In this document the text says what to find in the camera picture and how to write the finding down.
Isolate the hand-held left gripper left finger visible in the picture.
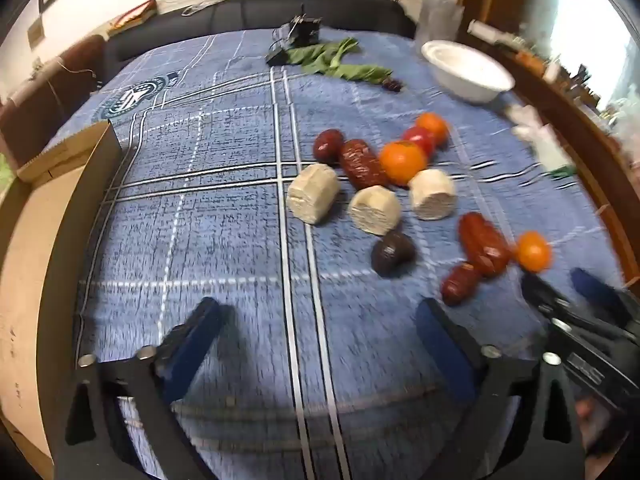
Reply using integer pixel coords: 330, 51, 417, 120
52, 297, 226, 480

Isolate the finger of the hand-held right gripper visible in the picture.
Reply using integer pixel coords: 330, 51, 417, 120
520, 272, 573, 328
570, 266, 637, 322

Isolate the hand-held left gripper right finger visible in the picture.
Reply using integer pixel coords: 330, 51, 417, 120
415, 297, 586, 480

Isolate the small orange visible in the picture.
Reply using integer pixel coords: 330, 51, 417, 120
416, 112, 450, 147
515, 230, 553, 274

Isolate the large wrinkled red jujube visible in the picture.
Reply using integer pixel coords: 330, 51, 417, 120
339, 138, 391, 191
458, 211, 512, 279

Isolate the dark purple passion fruit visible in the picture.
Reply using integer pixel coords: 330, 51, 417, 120
370, 230, 416, 277

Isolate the cream sugarcane piece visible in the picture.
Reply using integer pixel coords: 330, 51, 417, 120
408, 168, 457, 222
348, 185, 403, 236
286, 162, 343, 226

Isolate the large orange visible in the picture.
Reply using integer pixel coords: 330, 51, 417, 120
378, 140, 429, 187

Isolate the cardboard box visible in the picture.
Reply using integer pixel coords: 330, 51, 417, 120
0, 120, 126, 480

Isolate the small dark red jujube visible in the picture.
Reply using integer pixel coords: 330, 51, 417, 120
313, 129, 346, 164

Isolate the person's right hand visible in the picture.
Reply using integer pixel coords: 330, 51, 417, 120
574, 394, 596, 428

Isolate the blue printed blanket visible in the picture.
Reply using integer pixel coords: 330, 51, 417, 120
75, 27, 626, 480

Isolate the white glove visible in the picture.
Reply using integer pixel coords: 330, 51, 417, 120
504, 104, 577, 177

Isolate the red tomato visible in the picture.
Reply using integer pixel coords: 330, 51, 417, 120
402, 125, 436, 157

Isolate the wooden cabinet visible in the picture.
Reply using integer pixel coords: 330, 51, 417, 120
457, 0, 640, 306

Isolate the white bowl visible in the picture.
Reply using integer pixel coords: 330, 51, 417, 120
420, 39, 516, 105

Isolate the bright window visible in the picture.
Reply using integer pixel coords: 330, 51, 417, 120
529, 0, 640, 113

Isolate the white tube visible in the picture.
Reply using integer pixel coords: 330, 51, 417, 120
467, 19, 516, 46

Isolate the brown armchair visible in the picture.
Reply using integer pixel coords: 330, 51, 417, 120
0, 35, 109, 172

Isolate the clear plastic cup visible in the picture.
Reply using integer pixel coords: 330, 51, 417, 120
415, 0, 466, 54

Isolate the green leafy vegetable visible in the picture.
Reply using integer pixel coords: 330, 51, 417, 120
286, 37, 394, 84

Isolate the black electronic device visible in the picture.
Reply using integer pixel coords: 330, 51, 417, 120
264, 12, 322, 67

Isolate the black sofa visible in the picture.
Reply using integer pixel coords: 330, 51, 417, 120
102, 0, 417, 82

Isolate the clear plastic wrapper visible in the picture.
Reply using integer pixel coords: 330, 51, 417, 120
180, 0, 222, 17

